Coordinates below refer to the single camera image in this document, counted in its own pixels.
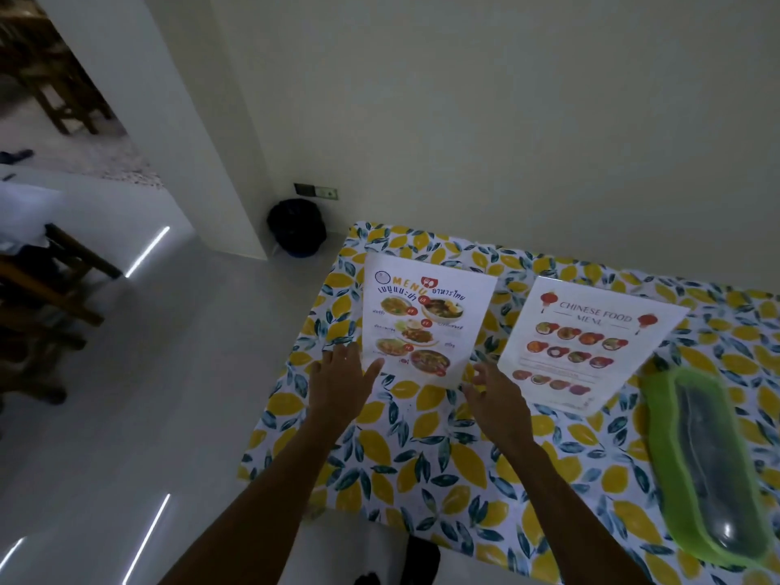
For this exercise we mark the person's left hand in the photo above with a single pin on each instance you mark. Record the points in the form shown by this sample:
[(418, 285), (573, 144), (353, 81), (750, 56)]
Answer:
[(338, 389)]

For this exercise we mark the person's dark trouser leg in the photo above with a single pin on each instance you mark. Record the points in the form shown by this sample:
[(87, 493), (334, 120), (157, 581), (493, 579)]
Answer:
[(420, 563)]

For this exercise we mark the green cutlery box clear lid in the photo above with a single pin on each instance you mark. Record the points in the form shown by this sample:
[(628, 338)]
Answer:
[(661, 420)]

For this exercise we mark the lemon patterned tablecloth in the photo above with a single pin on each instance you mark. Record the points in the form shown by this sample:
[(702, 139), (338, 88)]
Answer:
[(414, 456)]

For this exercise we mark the Chinese food menu stand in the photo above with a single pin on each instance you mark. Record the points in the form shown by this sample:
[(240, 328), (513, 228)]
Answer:
[(585, 353)]

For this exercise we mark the wooden furniture beyond doorway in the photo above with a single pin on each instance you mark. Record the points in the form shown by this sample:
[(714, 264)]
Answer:
[(61, 85)]

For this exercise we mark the dark wall socket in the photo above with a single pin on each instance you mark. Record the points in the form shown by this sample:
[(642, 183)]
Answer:
[(315, 191)]

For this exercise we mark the dark wooden chair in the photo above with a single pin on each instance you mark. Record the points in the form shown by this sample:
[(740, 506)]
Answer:
[(36, 310)]

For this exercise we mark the black trash bin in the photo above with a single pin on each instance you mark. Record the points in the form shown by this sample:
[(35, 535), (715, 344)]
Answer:
[(297, 228)]

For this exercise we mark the person's right hand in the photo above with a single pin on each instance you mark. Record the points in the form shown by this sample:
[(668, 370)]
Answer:
[(503, 408)]

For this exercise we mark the person's right forearm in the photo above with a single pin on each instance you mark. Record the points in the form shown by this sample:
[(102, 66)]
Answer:
[(567, 517)]

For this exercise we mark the Thai food menu stand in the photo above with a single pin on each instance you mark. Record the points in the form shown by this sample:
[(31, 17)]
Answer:
[(426, 322)]

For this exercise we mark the metal spoon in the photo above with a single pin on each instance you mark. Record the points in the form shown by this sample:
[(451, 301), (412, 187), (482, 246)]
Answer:
[(725, 523)]

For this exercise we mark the person's left forearm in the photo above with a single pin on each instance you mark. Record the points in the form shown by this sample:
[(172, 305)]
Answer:
[(256, 517)]

